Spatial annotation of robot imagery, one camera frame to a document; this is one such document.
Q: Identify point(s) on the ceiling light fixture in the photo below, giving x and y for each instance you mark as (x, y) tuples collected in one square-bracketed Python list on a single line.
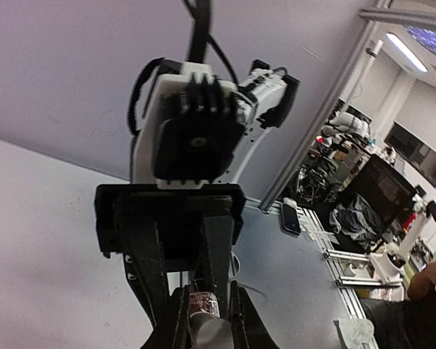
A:
[(407, 52)]

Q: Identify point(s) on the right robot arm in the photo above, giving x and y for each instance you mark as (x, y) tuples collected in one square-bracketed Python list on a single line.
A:
[(266, 95)]

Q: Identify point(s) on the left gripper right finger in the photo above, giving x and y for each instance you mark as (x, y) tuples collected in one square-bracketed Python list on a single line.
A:
[(247, 327)]

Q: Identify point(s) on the black smartphone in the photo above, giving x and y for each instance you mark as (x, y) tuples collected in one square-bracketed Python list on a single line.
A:
[(289, 219)]

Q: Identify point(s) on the nail polish bottle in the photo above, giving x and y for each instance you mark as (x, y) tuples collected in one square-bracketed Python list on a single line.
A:
[(203, 303)]

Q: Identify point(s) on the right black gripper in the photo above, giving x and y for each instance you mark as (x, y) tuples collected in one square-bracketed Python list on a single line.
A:
[(174, 210)]

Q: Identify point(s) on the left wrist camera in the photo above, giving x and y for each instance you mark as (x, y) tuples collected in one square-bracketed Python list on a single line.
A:
[(186, 125)]

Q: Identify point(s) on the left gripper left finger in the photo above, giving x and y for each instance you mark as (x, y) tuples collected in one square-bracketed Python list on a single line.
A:
[(172, 328)]

